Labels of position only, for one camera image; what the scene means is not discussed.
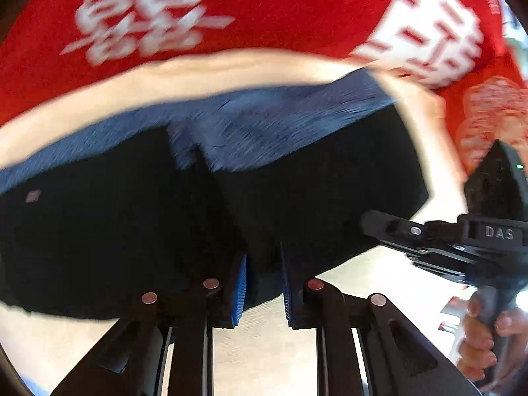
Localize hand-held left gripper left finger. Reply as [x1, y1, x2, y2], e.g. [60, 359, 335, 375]
[49, 251, 249, 396]

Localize red embroidered pillow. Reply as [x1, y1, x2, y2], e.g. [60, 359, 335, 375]
[439, 40, 528, 175]

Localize blue leaf-patterned cloth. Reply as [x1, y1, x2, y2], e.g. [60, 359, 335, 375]
[0, 68, 397, 195]

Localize red printed blanket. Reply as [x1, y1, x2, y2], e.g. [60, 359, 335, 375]
[0, 0, 509, 121]

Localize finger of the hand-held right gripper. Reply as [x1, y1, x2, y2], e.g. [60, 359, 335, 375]
[360, 209, 430, 253]

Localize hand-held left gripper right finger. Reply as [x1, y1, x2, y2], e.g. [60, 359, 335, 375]
[280, 243, 481, 396]

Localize black pants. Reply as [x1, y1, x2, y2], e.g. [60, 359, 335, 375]
[0, 102, 430, 321]

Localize person's right hand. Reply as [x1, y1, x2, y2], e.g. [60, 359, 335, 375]
[455, 291, 528, 385]

